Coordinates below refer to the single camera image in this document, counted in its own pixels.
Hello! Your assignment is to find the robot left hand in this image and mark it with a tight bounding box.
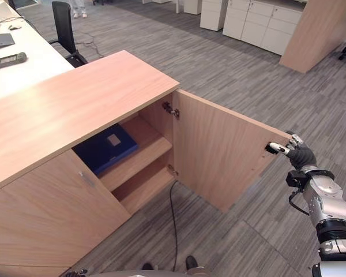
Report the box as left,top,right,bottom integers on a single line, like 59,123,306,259
66,268,89,277

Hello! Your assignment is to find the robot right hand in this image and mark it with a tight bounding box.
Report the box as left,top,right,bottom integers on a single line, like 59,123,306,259
269,134,318,171

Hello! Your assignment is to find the wooden cabinet door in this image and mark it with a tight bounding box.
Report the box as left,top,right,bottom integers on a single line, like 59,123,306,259
172,89,293,214
0,149,131,268

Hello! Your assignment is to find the wooden closed cabinet door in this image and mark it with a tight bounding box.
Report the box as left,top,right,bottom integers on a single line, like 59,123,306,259
0,149,131,268

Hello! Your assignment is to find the blue folder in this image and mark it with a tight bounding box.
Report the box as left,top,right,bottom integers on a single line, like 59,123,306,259
72,123,140,178

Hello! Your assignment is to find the wooden cabinet shelf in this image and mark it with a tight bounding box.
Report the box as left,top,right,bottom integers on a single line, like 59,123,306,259
99,114,174,193

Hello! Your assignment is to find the white wide drawer cabinet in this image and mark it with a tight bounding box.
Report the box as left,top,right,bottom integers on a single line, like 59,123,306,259
222,0,305,57

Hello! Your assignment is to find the white narrow drawer cabinet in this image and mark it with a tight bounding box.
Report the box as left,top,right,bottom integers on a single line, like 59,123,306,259
200,0,229,32

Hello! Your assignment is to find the wooden office cabinet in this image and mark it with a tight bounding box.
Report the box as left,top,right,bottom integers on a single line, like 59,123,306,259
0,50,180,277

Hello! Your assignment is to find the white small cabinet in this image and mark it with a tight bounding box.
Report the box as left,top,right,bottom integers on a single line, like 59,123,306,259
183,0,202,16

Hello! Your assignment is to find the white office desk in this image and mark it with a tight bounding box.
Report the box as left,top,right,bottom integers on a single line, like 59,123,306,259
0,0,76,104

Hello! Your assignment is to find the black office chair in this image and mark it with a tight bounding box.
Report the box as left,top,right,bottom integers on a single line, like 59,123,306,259
48,1,89,69

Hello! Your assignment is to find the robot silver body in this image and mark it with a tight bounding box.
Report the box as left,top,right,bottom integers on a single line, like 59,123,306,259
88,268,215,277

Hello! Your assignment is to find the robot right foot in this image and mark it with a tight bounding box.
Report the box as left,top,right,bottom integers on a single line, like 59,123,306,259
185,255,200,271

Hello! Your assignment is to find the tall wooden panel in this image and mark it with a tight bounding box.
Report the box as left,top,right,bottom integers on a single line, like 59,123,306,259
279,0,346,74

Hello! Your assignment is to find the grey laptop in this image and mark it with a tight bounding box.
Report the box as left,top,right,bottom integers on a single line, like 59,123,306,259
0,33,16,48

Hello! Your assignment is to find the person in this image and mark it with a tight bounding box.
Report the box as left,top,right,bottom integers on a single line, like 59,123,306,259
69,0,88,19

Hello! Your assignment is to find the silver door handle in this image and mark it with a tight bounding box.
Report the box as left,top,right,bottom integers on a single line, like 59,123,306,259
78,170,95,188

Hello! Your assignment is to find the black floor cable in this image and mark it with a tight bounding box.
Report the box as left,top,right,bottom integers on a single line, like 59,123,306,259
169,181,179,272

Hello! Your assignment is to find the thin grey floor cable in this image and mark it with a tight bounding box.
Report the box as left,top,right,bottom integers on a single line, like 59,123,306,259
50,25,104,60

